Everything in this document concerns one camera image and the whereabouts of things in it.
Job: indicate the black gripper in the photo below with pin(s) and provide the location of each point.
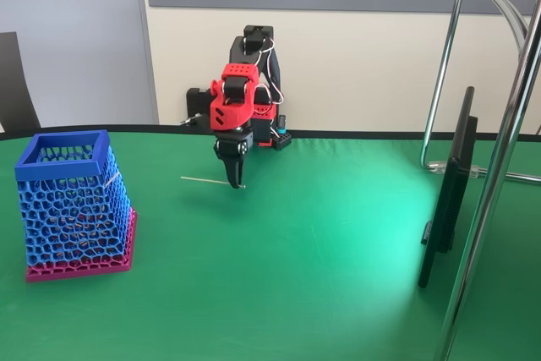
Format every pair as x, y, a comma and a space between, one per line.
229, 147

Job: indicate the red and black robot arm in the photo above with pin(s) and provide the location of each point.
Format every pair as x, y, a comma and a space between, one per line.
234, 113

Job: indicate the blue mesh basket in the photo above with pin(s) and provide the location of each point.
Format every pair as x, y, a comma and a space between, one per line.
59, 166

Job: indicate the pink honeycomb basket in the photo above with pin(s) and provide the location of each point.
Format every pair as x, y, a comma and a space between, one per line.
84, 270

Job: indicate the black clamp with teal knob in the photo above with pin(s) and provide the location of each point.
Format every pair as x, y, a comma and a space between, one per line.
281, 123

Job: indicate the black box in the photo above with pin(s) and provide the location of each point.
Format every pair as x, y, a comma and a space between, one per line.
198, 103

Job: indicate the green tablecloth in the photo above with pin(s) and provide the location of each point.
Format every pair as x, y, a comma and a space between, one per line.
270, 276

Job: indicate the clear plastic clip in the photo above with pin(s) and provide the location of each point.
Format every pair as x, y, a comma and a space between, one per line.
439, 166

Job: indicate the black monitor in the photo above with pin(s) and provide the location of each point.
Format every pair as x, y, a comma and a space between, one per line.
452, 192

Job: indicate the chrome tube stand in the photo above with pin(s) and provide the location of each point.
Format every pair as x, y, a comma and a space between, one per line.
505, 158

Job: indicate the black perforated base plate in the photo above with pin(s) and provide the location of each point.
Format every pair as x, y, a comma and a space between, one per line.
283, 140

